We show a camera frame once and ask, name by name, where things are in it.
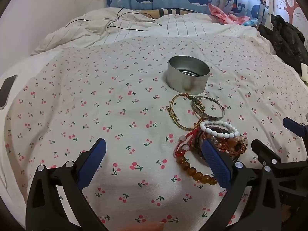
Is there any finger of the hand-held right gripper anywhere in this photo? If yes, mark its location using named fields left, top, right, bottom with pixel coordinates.
left=283, top=117, right=308, bottom=137
left=251, top=139, right=308, bottom=188

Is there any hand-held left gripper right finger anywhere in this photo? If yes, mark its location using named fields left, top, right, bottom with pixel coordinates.
left=201, top=138, right=282, bottom=231

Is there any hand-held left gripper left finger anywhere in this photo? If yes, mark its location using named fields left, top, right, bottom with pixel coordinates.
left=25, top=138, right=110, bottom=231

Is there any dark bead bracelet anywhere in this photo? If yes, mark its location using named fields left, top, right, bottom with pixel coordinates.
left=192, top=126, right=231, bottom=160

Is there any amber bead bracelet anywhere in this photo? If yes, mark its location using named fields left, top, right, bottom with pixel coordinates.
left=177, top=156, right=218, bottom=186

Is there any copper wire bracelet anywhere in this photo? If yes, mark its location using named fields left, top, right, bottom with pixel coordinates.
left=204, top=135, right=248, bottom=162

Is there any white bead bracelet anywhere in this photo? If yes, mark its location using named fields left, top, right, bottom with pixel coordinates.
left=200, top=120, right=239, bottom=139

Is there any red cord bracelet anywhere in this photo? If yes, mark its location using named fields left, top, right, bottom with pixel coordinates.
left=174, top=129, right=205, bottom=158

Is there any silver bangle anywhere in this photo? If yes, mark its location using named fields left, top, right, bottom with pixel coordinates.
left=191, top=96, right=225, bottom=121

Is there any gold braided bangle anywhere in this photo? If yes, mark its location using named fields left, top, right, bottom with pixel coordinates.
left=167, top=93, right=205, bottom=131

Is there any round metal tin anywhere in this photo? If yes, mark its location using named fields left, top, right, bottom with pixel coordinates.
left=167, top=56, right=210, bottom=95

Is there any cherry print sheet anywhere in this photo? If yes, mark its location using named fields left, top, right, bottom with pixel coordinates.
left=0, top=35, right=308, bottom=231

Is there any black jacket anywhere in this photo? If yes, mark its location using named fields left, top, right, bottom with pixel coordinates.
left=259, top=14, right=308, bottom=74

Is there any black smartphone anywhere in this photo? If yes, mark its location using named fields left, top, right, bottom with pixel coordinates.
left=0, top=75, right=18, bottom=110

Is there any light blue cloth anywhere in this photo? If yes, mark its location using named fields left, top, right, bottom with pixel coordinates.
left=242, top=18, right=261, bottom=27

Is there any pink cloth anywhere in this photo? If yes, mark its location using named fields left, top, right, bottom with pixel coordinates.
left=208, top=3, right=251, bottom=24

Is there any striped pillow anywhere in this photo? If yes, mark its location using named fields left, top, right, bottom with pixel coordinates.
left=133, top=8, right=205, bottom=18

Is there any tree wall sticker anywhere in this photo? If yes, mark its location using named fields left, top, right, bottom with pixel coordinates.
left=274, top=0, right=301, bottom=17

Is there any black cable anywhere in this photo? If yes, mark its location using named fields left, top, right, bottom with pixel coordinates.
left=66, top=7, right=162, bottom=32

